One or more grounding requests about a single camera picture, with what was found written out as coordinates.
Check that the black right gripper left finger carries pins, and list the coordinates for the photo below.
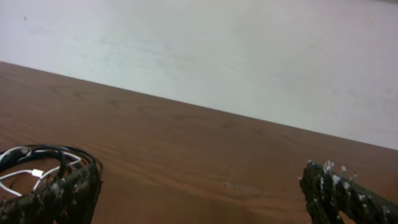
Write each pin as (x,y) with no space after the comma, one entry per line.
(72,200)

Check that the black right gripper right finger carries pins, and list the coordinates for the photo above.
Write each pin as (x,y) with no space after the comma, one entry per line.
(328,195)

